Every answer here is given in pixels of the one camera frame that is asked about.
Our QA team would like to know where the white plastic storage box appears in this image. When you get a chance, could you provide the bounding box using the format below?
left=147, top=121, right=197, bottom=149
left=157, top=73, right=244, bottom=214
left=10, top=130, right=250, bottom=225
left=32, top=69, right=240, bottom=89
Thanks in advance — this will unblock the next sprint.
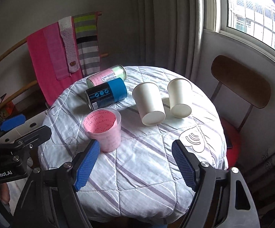
left=0, top=110, right=48, bottom=144

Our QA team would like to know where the pink and green can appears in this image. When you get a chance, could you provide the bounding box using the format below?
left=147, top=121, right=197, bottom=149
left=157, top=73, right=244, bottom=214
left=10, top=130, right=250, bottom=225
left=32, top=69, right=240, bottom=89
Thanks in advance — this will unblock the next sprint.
left=86, top=65, right=127, bottom=88

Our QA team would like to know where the grey window curtain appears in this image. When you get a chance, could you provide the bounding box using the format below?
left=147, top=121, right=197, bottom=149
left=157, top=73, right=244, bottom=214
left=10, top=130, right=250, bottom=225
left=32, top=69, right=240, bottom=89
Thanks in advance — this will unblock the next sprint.
left=136, top=0, right=204, bottom=81

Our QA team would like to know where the smaller white paper cup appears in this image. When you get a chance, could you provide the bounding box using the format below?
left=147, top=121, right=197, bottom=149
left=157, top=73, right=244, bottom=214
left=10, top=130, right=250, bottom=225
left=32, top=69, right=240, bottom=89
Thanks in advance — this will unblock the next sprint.
left=167, top=78, right=192, bottom=118

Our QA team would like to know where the light pink cloth strip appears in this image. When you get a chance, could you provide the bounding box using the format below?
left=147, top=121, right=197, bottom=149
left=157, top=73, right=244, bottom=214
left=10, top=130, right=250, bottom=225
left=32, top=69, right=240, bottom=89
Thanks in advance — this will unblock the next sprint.
left=43, top=22, right=70, bottom=80

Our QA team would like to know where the grey green striped scarf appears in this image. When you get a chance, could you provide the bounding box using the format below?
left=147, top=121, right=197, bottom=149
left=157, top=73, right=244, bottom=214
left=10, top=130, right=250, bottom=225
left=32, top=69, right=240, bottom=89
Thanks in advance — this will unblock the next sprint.
left=73, top=12, right=101, bottom=77

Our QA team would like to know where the person's hand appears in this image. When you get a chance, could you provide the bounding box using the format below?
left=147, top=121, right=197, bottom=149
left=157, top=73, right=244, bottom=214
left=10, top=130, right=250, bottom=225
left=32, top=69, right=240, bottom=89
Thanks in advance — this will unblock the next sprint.
left=0, top=183, right=10, bottom=205

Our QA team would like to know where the pink knitted band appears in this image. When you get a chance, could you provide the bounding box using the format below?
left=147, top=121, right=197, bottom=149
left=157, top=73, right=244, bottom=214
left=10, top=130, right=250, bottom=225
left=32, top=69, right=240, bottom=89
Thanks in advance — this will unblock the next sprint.
left=58, top=16, right=80, bottom=73

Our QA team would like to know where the wooden towel rack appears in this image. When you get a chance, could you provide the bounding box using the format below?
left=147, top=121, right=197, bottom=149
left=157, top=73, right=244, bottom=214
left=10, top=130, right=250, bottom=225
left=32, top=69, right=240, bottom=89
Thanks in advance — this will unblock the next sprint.
left=0, top=11, right=107, bottom=109

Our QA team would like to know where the black and blue can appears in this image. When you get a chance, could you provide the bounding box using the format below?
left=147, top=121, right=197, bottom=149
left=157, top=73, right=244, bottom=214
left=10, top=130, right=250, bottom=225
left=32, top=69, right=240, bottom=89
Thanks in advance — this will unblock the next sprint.
left=85, top=78, right=128, bottom=111

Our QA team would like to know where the pink lined clear plastic cup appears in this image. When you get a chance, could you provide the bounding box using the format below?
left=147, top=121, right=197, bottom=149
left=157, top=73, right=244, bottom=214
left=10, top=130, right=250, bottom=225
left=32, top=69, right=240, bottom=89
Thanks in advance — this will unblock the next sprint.
left=83, top=108, right=121, bottom=152

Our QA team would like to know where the brown wooden chair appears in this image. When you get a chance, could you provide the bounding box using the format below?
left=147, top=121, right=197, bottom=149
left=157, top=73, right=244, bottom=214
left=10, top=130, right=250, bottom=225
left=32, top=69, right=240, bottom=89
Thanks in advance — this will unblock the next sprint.
left=210, top=55, right=271, bottom=167

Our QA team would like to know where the larger white paper cup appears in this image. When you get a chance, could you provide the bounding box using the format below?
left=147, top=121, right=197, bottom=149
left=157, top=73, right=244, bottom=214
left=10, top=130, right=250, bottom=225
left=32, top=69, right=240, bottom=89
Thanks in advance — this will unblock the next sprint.
left=132, top=82, right=166, bottom=126

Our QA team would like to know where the magenta pink towel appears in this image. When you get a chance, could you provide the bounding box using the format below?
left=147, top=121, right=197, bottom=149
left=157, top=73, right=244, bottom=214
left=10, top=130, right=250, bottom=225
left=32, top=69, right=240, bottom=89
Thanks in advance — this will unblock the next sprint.
left=27, top=29, right=82, bottom=106

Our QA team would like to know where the red orange box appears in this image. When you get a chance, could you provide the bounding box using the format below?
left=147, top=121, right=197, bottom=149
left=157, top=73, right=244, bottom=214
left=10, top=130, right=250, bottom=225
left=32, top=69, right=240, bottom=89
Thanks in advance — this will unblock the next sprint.
left=0, top=101, right=14, bottom=120

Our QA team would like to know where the white striped quilted tablecloth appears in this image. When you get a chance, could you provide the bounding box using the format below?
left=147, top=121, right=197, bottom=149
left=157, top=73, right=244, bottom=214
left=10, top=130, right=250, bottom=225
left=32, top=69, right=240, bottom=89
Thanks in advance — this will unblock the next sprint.
left=37, top=65, right=229, bottom=226

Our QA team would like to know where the white framed window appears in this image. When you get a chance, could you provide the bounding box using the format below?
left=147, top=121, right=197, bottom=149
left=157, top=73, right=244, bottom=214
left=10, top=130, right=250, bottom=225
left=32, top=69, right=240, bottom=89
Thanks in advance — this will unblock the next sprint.
left=204, top=0, right=275, bottom=60

